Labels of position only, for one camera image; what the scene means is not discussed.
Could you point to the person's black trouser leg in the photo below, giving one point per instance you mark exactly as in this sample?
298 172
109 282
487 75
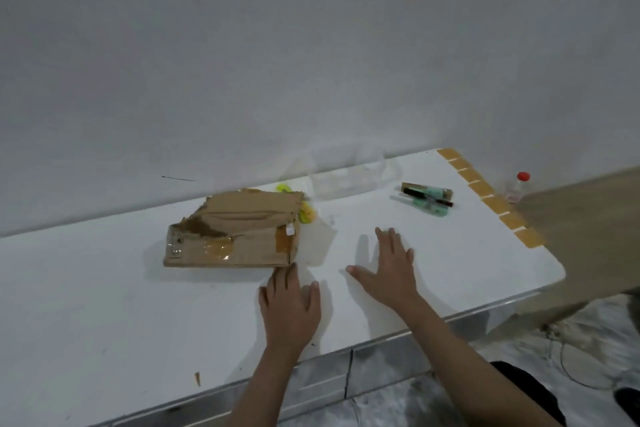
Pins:
535 389

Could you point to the person's right little finger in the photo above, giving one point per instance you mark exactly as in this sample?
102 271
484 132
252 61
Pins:
410 258

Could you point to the person's left little finger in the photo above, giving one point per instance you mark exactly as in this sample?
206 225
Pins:
263 297

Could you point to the person's black shoe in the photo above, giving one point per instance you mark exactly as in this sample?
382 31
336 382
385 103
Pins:
629 404

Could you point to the clear bottle with red cap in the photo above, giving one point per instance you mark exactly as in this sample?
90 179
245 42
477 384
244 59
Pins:
517 189

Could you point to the person's right hand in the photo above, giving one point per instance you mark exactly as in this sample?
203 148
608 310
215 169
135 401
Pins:
392 276

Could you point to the person's left forearm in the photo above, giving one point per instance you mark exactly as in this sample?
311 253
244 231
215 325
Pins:
265 386

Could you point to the person's left hand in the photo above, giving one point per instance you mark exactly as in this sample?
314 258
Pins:
287 314

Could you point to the person's right forearm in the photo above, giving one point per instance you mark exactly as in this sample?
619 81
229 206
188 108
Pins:
465 366

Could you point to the metal table frame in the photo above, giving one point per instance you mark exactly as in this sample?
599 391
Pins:
380 361

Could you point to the black pen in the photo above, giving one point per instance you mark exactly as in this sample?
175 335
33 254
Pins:
430 197

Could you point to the person's left middle finger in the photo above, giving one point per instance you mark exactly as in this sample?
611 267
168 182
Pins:
281 281

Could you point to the person's left thumb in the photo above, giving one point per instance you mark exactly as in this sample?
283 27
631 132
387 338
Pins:
314 297

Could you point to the person's right thumb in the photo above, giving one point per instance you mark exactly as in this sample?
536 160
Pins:
361 276

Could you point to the row of orange tape squares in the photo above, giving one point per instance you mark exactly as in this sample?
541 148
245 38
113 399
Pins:
495 202

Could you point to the torn brown cardboard box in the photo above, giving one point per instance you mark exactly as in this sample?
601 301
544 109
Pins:
240 231

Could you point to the yellow plastic toy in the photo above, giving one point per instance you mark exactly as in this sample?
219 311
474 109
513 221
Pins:
307 214

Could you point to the clear plastic container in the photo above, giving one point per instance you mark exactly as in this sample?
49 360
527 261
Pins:
350 176

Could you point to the person's right middle finger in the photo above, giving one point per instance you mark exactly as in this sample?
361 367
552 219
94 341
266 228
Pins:
391 243

